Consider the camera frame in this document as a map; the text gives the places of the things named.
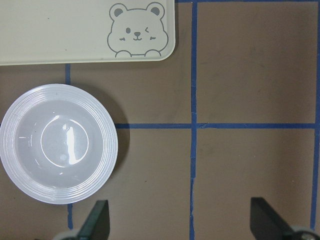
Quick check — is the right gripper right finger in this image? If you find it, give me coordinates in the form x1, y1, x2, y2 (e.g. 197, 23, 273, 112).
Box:
250, 197, 294, 240

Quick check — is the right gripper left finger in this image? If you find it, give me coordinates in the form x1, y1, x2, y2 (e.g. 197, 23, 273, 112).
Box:
76, 200, 110, 240

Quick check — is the white round plate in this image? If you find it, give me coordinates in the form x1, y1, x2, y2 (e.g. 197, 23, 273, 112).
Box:
0, 83, 118, 205

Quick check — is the cream bear tray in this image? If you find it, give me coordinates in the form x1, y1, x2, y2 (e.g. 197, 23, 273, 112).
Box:
0, 0, 176, 66

